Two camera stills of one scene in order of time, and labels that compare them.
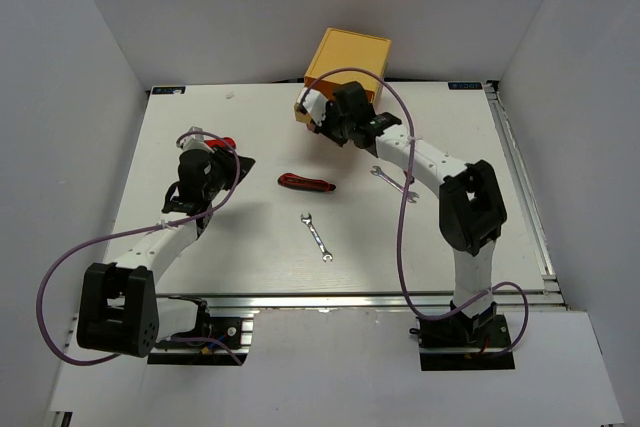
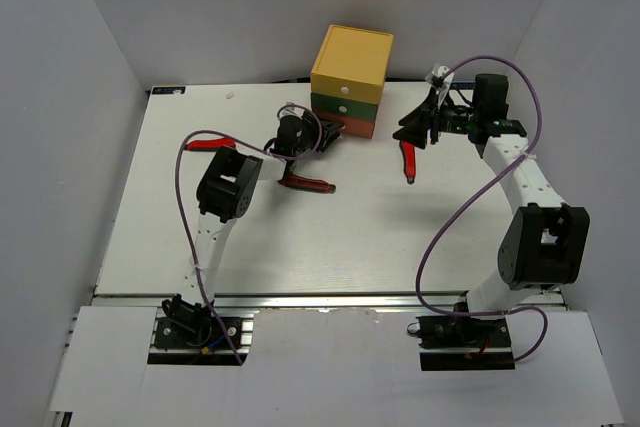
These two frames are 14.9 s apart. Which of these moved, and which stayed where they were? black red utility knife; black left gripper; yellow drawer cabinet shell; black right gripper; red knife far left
Moved: black right gripper; black left gripper
Stayed: red knife far left; yellow drawer cabinet shell; black red utility knife
